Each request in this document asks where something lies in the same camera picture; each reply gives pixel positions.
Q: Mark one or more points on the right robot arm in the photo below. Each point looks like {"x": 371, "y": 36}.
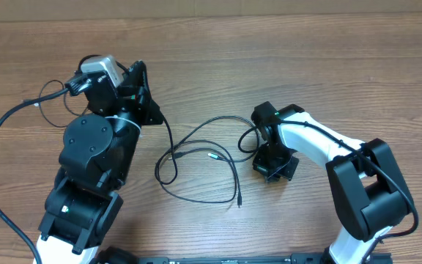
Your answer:
{"x": 370, "y": 194}

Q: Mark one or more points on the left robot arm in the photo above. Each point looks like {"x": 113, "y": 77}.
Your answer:
{"x": 96, "y": 157}

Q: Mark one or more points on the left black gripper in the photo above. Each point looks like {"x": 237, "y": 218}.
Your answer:
{"x": 140, "y": 95}

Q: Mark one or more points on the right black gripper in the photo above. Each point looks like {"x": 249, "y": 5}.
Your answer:
{"x": 276, "y": 169}

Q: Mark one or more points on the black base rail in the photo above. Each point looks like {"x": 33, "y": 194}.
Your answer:
{"x": 113, "y": 255}

